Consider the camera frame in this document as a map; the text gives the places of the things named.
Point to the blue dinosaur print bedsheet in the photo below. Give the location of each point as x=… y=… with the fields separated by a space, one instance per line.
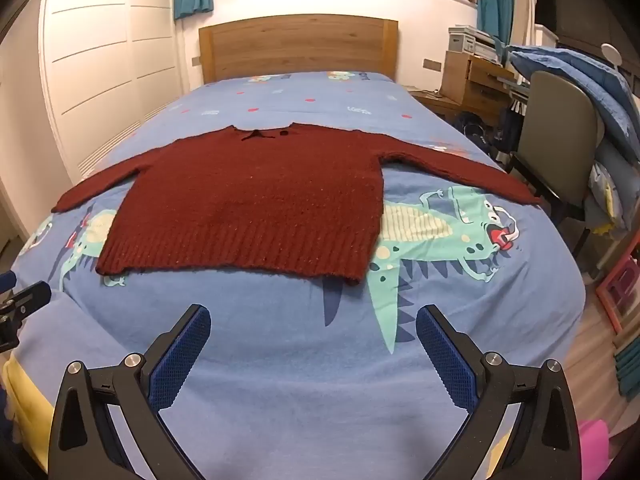
x=310 y=340

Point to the grey chair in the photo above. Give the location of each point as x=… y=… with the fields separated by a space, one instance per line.
x=555 y=120

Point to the blue quilt pile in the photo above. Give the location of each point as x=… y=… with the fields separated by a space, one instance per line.
x=610 y=105

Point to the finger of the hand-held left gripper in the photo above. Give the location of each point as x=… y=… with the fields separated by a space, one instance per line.
x=30 y=297

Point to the white printer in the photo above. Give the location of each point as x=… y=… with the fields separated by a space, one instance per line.
x=467 y=37

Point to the pink picture frame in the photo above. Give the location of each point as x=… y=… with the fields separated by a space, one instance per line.
x=620 y=290

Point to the white round lamp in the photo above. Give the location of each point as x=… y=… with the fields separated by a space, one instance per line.
x=612 y=55

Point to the pink plastic object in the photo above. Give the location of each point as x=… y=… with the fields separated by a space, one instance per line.
x=592 y=450

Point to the wooden nightstand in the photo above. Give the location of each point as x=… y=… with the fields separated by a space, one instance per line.
x=435 y=102

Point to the dark backpack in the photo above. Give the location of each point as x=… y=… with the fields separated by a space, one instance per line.
x=472 y=130

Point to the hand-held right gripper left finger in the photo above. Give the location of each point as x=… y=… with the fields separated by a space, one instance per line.
x=182 y=355

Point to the dark red knitted sweater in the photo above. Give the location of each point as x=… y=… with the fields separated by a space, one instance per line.
x=250 y=200

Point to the stack of teal cloths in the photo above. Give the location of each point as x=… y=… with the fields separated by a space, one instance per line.
x=629 y=370

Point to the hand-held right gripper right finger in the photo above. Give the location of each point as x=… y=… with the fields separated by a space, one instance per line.
x=445 y=360

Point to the wooden desk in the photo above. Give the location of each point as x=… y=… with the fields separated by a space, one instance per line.
x=480 y=90

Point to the white panelled wardrobe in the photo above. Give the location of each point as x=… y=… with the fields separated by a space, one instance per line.
x=100 y=60

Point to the wooden bed headboard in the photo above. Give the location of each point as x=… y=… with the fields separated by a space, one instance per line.
x=300 y=47

